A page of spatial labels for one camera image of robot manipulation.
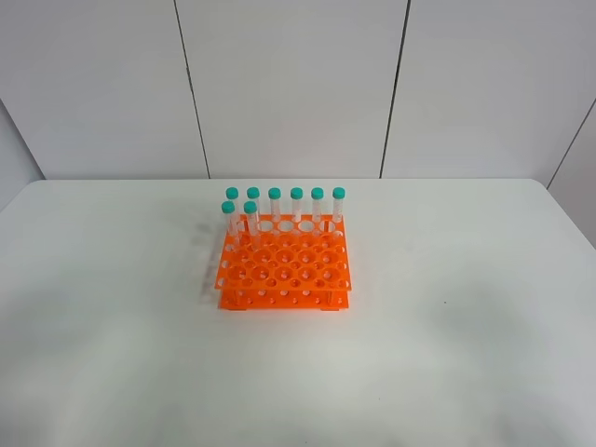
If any second row left tube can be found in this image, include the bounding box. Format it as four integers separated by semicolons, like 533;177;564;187
221;200;239;246

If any orange test tube rack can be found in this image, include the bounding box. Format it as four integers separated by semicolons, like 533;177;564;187
214;214;353;310

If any teal-capped test tube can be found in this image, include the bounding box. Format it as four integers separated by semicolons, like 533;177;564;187
244;200;261;250

